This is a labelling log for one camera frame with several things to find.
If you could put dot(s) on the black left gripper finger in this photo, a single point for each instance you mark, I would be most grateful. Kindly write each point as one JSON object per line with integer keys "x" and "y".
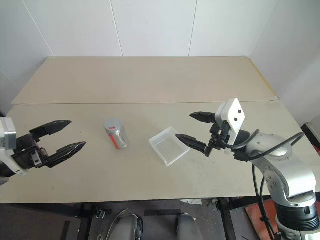
{"x": 67, "y": 151}
{"x": 53, "y": 127}

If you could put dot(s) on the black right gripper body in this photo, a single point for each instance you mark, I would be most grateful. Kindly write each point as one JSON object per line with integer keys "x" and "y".
{"x": 221, "y": 136}

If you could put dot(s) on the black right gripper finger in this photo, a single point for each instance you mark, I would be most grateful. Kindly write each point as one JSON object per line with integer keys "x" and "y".
{"x": 191, "y": 142}
{"x": 202, "y": 117}

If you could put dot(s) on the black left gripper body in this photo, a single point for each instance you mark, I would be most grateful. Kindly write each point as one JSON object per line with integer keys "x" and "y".
{"x": 25, "y": 152}

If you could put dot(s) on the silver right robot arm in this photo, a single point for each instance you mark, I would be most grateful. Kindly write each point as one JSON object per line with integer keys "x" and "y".
{"x": 282, "y": 170}

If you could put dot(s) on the clear plastic tray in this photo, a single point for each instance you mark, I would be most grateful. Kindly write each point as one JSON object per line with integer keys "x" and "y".
{"x": 168, "y": 146}

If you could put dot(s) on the silver red can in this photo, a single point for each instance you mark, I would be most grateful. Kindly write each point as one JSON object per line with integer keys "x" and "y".
{"x": 117, "y": 136}

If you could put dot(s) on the red floor mat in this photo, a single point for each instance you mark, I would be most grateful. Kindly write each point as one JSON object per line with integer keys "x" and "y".
{"x": 261, "y": 208}

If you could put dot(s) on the dark grey rounded shape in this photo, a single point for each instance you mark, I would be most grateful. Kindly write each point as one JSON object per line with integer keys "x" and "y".
{"x": 130, "y": 227}
{"x": 187, "y": 227}

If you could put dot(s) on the dark red black object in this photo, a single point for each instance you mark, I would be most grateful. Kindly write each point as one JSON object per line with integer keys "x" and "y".
{"x": 312, "y": 135}

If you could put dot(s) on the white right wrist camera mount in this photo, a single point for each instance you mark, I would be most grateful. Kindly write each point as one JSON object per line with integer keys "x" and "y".
{"x": 235, "y": 117}

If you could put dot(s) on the small metal bracket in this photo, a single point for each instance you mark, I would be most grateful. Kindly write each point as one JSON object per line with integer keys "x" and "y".
{"x": 100, "y": 214}

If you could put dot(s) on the black table frame leg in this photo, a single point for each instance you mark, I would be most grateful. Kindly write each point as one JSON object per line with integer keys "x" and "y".
{"x": 85, "y": 221}
{"x": 226, "y": 218}

